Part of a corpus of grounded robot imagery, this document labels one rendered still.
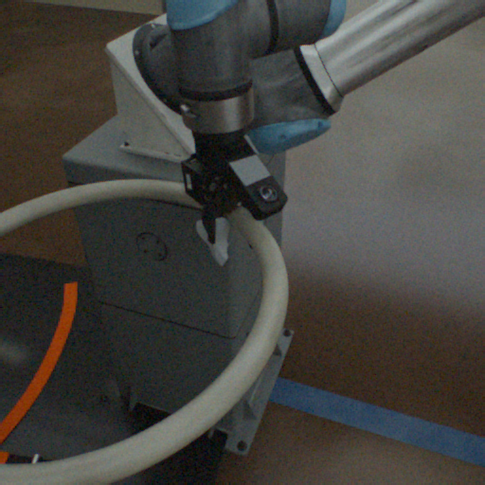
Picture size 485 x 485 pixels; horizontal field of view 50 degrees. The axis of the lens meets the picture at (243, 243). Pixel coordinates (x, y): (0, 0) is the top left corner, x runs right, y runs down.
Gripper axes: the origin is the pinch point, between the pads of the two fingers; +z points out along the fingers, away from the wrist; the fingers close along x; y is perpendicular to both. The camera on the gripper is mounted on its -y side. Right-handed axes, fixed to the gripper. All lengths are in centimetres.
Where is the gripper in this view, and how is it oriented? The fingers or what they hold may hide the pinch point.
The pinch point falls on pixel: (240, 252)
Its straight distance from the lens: 76.4
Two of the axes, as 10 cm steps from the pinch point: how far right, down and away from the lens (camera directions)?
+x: -7.8, 4.3, -4.6
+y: -6.3, -4.5, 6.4
